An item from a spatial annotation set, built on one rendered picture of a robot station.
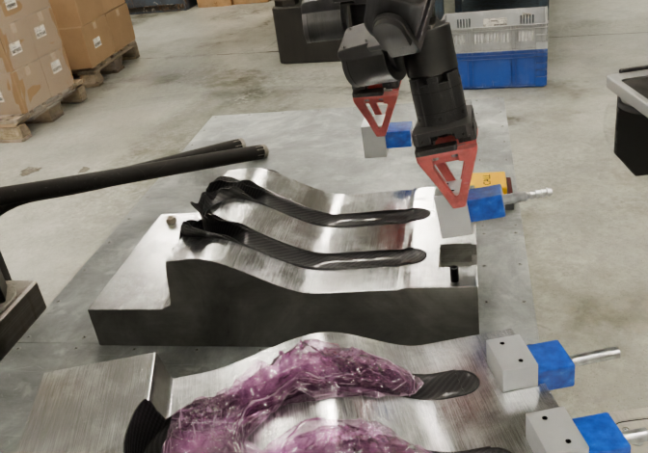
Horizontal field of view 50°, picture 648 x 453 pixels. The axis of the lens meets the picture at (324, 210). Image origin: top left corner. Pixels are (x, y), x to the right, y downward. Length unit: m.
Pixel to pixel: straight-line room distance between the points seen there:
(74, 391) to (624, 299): 1.89
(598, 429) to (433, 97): 0.37
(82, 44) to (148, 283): 4.52
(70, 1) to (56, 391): 4.74
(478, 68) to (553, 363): 3.48
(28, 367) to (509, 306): 0.63
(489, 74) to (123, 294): 3.39
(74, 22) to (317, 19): 4.44
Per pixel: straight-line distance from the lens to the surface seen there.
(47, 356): 1.03
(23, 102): 4.69
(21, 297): 1.22
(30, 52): 4.79
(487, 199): 0.82
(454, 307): 0.84
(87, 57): 5.46
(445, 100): 0.79
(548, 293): 2.37
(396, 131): 1.10
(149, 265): 1.03
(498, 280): 0.99
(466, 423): 0.71
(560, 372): 0.75
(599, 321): 2.27
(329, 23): 1.05
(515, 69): 4.15
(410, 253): 0.89
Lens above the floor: 1.35
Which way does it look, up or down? 27 degrees down
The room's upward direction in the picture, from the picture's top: 8 degrees counter-clockwise
